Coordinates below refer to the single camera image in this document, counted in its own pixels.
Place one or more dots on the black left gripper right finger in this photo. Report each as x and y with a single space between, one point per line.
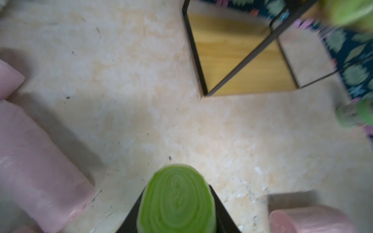
225 223

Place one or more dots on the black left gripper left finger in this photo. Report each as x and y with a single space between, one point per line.
130 223

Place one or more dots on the pink trash bag roll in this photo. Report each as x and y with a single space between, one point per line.
11 80
313 219
37 175

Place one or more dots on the wooden shelf with black frame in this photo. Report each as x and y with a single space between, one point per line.
237 53

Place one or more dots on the green trash bag roll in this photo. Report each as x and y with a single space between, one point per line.
349 13
177 199

